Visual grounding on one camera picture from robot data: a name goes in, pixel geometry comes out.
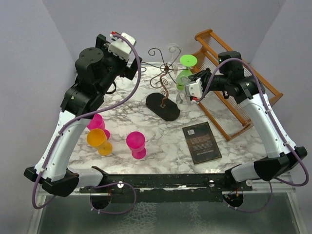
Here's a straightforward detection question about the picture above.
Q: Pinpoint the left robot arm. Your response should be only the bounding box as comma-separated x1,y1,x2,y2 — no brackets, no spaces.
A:
24,32,142,197

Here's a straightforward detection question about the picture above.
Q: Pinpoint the black mounting rail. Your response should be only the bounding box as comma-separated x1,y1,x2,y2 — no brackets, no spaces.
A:
79,173,252,203

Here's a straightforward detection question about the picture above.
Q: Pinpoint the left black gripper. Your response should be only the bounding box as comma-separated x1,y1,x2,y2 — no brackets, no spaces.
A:
96,35,140,95

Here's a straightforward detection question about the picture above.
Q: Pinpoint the metal wine glass rack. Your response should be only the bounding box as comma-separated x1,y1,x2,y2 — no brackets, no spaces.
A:
146,61,185,121

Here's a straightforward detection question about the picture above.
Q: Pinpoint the pink wine glass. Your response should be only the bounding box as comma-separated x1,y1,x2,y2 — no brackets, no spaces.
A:
87,114,111,139
126,131,147,159

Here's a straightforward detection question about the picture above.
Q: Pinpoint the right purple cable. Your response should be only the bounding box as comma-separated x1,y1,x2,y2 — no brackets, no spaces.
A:
195,58,310,212

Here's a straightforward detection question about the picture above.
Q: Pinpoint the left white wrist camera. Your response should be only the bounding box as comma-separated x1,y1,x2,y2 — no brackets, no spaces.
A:
108,31,132,61

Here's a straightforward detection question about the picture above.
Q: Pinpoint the clear wine glass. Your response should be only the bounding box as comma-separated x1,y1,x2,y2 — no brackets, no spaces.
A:
176,91,192,105
166,43,180,77

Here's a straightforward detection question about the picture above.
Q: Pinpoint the purple cable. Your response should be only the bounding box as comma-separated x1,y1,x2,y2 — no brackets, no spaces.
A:
195,58,310,212
32,33,142,215

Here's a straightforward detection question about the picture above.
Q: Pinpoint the pink wine glass front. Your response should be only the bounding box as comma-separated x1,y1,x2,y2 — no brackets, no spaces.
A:
126,131,147,159

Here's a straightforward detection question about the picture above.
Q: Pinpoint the black book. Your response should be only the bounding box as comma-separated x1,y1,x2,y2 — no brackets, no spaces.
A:
182,122,222,165

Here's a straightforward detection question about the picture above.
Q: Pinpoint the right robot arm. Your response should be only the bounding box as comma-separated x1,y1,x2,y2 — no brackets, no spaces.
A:
184,51,310,191

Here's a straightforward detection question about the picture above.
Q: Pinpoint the orange plastic wine glass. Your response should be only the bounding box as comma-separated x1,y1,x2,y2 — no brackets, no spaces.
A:
86,129,113,156

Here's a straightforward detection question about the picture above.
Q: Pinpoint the green plastic wine glass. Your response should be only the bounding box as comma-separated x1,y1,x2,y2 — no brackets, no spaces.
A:
176,55,197,91

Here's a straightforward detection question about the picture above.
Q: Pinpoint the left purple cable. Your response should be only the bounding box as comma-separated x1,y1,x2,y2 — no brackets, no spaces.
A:
32,33,142,215

